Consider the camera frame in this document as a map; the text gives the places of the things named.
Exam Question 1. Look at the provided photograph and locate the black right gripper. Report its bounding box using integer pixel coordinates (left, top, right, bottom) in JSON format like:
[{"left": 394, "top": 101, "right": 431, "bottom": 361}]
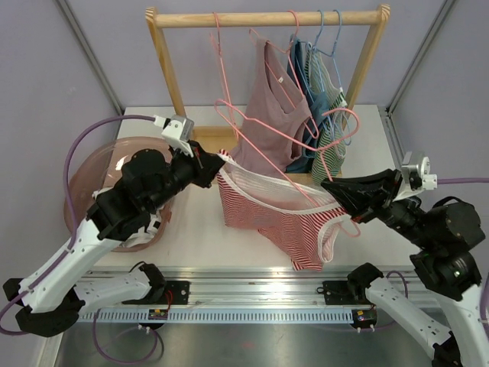
[{"left": 322, "top": 167, "right": 436, "bottom": 248}]

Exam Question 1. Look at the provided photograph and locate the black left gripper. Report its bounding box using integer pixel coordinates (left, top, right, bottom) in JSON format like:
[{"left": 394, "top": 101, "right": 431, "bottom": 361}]
[{"left": 147, "top": 139, "right": 227, "bottom": 212}]

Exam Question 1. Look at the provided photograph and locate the red white striped tank top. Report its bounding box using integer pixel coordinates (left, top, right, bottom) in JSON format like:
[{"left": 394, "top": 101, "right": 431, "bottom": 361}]
[{"left": 216, "top": 150, "right": 348, "bottom": 271}]

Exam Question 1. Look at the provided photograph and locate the pink wire hanger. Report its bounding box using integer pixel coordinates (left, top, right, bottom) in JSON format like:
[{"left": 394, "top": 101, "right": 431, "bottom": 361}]
[
  {"left": 248, "top": 10, "right": 306, "bottom": 115},
  {"left": 214, "top": 98, "right": 362, "bottom": 238},
  {"left": 210, "top": 12, "right": 239, "bottom": 140}
]

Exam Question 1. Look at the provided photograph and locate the black white striped tank top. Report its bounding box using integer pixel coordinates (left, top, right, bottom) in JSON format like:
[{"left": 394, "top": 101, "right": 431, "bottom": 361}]
[{"left": 120, "top": 206, "right": 172, "bottom": 251}]

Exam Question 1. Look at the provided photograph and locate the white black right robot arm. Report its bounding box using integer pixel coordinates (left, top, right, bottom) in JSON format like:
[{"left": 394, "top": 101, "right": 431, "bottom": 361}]
[{"left": 321, "top": 168, "right": 488, "bottom": 366}]

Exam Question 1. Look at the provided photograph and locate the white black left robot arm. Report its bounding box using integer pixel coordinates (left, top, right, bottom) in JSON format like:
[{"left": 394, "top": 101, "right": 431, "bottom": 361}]
[{"left": 1, "top": 141, "right": 225, "bottom": 337}]

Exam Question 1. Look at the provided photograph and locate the green white striped tank top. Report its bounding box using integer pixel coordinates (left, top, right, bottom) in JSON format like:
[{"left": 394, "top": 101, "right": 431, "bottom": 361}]
[{"left": 303, "top": 49, "right": 348, "bottom": 184}]

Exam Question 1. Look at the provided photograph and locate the mauve pink tank top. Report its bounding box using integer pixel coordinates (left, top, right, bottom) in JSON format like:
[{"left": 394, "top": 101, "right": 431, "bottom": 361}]
[{"left": 231, "top": 47, "right": 310, "bottom": 177}]

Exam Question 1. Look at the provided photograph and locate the blue tank top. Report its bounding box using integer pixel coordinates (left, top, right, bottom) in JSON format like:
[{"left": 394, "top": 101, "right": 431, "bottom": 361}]
[{"left": 286, "top": 35, "right": 329, "bottom": 174}]

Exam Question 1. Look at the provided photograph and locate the pink translucent plastic basket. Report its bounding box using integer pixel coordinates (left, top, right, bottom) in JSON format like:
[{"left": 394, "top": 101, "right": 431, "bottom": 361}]
[{"left": 69, "top": 137, "right": 173, "bottom": 252}]

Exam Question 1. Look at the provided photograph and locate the wooden clothes rack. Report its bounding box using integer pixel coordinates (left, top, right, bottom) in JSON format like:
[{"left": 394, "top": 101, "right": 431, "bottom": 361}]
[{"left": 145, "top": 4, "right": 390, "bottom": 115}]

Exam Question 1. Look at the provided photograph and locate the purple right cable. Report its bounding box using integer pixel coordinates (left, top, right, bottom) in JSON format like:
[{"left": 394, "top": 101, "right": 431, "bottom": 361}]
[{"left": 385, "top": 177, "right": 489, "bottom": 330}]

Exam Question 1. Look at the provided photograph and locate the aluminium mounting rail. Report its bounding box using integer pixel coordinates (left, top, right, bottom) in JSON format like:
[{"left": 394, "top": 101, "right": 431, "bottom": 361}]
[{"left": 83, "top": 265, "right": 440, "bottom": 310}]

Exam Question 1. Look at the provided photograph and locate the slotted white cable duct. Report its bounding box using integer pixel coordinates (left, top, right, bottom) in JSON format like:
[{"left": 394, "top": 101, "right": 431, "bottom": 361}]
[{"left": 80, "top": 307, "right": 353, "bottom": 324}]

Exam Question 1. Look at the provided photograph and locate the blue wire hanger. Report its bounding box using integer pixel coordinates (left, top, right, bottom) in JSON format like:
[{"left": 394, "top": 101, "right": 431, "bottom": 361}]
[
  {"left": 317, "top": 10, "right": 347, "bottom": 147},
  {"left": 304, "top": 10, "right": 335, "bottom": 115}
]

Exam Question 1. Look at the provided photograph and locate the aluminium frame post right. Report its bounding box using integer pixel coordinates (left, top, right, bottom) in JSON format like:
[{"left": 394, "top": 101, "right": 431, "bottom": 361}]
[{"left": 385, "top": 0, "right": 458, "bottom": 115}]

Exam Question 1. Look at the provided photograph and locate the aluminium frame post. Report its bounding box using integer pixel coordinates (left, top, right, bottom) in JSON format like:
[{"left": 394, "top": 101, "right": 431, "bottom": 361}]
[
  {"left": 385, "top": 0, "right": 458, "bottom": 115},
  {"left": 53, "top": 0, "right": 125, "bottom": 115}
]

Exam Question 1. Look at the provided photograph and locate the aluminium frame post left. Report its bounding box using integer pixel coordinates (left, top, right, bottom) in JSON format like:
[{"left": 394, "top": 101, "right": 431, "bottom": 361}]
[{"left": 53, "top": 0, "right": 125, "bottom": 115}]

